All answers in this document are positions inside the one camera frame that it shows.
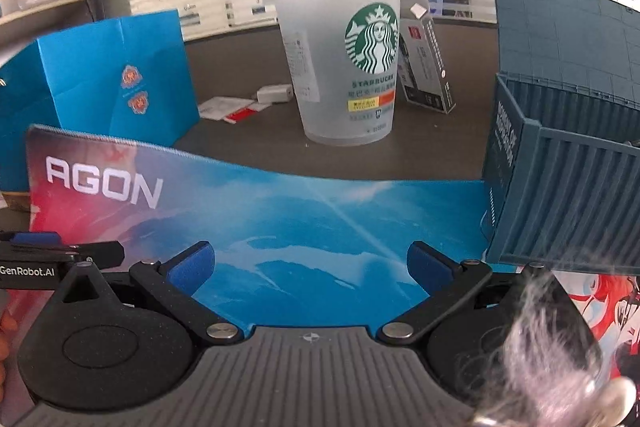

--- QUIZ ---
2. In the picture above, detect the small white charger box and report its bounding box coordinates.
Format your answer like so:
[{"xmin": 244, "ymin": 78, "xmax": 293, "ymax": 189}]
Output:
[{"xmin": 256, "ymin": 83, "xmax": 294, "ymax": 104}]

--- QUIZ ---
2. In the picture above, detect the white red paper leaflet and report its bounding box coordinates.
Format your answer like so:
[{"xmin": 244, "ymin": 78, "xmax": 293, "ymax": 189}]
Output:
[{"xmin": 198, "ymin": 96, "xmax": 270, "ymax": 124}]

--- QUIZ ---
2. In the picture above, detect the frosted Starbucks plastic cup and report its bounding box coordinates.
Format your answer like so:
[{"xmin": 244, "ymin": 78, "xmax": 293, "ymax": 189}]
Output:
[{"xmin": 264, "ymin": 0, "xmax": 400, "ymax": 146}]

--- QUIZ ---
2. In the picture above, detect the person's left hand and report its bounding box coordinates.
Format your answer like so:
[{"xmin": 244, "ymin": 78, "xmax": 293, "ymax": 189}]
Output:
[{"xmin": 0, "ymin": 310, "xmax": 18, "ymax": 401}]

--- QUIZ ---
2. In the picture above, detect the blue AGON mouse mat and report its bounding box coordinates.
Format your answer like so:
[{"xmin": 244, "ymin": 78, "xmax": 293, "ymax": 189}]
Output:
[{"xmin": 0, "ymin": 123, "xmax": 640, "ymax": 377}]

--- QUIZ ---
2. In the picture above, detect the blue container storage box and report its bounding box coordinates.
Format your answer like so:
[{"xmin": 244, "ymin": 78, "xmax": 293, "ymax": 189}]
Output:
[{"xmin": 483, "ymin": 0, "xmax": 639, "ymax": 275}]

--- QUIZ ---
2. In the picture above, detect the blue paper gift bag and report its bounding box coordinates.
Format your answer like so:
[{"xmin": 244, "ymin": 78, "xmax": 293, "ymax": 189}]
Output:
[{"xmin": 1, "ymin": 11, "xmax": 200, "ymax": 192}]

